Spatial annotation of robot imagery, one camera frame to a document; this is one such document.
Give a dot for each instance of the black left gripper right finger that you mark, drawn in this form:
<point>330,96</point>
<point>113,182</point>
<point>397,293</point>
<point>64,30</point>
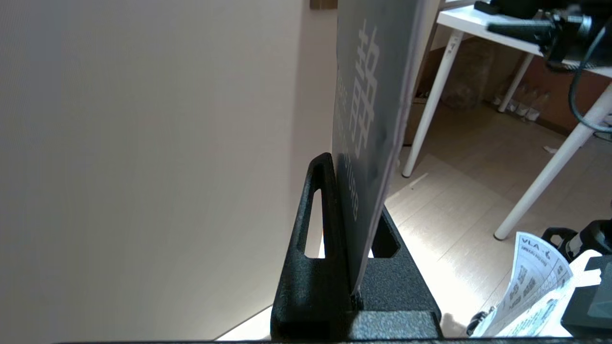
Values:
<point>397,291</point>

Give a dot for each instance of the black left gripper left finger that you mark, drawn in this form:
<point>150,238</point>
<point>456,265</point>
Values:
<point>311,286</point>

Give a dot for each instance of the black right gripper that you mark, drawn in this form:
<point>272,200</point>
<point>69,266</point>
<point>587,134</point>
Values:
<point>566,36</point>

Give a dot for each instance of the grey do-not-disturb door sign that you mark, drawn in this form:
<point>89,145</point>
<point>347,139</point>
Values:
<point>368,143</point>

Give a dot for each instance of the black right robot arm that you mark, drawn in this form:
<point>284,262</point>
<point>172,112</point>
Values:
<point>602,21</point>

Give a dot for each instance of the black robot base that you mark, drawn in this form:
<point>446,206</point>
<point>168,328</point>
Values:
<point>590,296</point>

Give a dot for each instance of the small black case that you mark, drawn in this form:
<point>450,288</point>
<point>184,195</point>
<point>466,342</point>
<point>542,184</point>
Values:
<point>486,7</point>

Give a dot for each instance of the white table leg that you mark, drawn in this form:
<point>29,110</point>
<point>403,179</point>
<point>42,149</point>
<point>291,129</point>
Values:
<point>515,83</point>
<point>550,172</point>
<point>432,105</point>

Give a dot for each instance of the white paper scrap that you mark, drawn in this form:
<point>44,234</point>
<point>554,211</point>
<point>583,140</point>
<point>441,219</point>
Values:
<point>550,149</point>

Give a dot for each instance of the white printed paper label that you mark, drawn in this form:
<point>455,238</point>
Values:
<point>530,282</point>

